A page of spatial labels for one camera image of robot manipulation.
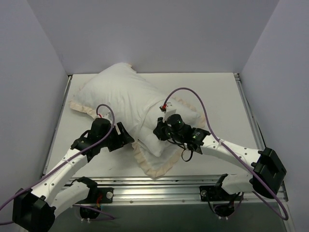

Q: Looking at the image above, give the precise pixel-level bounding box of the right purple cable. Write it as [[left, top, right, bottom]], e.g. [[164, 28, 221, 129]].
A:
[[163, 87, 289, 221]]

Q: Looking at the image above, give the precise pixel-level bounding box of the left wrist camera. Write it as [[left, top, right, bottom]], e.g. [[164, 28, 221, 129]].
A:
[[97, 112, 114, 122]]

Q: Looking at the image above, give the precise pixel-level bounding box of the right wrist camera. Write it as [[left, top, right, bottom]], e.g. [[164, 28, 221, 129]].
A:
[[160, 102, 176, 122]]

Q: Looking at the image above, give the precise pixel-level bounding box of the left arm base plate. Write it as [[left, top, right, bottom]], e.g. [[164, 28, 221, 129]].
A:
[[95, 187, 114, 204]]

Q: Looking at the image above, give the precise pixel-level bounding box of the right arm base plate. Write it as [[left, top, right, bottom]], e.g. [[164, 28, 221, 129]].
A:
[[199, 185, 220, 202]]

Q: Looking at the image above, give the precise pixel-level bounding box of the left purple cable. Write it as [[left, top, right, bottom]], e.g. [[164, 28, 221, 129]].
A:
[[0, 104, 116, 224]]

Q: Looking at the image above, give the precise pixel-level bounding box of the dark green ruffled pillowcase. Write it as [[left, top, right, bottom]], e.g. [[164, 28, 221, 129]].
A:
[[69, 62, 209, 179]]

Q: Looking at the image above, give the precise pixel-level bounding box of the white pillow insert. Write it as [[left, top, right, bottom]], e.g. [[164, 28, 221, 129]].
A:
[[138, 127, 178, 158]]

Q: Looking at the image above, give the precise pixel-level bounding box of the purple cable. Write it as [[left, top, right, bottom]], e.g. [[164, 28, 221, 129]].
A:
[[163, 87, 289, 221], [0, 104, 116, 224]]

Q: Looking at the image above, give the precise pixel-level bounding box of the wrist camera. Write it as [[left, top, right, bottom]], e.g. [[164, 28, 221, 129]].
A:
[[160, 102, 176, 122], [97, 112, 114, 122]]

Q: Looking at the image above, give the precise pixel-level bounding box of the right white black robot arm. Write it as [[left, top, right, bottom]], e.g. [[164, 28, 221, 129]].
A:
[[153, 114, 287, 200]]

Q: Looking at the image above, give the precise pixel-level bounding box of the aluminium front rail frame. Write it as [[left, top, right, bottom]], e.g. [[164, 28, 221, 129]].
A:
[[41, 175, 289, 206]]

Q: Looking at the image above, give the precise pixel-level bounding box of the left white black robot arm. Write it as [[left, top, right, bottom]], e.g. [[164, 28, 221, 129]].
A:
[[12, 118, 134, 232]]

